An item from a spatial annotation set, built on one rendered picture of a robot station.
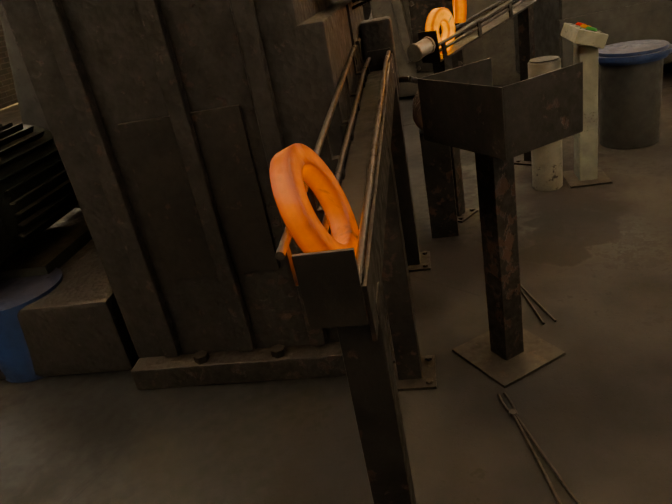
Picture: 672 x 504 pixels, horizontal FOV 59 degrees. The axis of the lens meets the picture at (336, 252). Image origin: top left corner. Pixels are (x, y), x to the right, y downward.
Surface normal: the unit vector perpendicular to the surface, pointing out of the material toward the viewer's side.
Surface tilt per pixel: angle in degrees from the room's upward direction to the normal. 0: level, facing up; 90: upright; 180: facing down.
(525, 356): 0
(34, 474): 0
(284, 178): 45
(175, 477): 0
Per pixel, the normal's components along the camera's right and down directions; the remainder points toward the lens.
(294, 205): -0.34, 0.08
